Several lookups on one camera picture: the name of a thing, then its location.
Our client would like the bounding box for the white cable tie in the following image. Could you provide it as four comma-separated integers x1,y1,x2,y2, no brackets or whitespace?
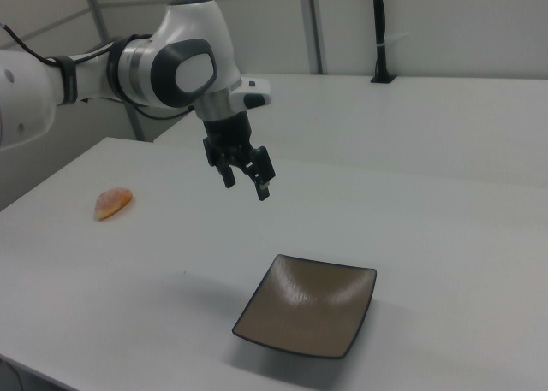
375,33,408,49

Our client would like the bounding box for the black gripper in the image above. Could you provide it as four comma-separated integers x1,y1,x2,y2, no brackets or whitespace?
200,110,277,203

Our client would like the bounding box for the square brown ceramic plate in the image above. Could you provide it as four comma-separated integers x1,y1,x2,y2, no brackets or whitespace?
231,253,378,360

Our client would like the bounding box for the black pole with base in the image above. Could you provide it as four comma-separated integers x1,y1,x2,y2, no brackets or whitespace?
369,0,397,85

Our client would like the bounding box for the upright grey partition post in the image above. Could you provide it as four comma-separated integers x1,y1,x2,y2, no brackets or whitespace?
296,0,325,76

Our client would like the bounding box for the orange sugared bread piece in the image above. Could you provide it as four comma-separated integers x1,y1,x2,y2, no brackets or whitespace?
93,187,134,222

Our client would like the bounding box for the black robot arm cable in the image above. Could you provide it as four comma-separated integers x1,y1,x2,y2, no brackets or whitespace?
0,21,199,121

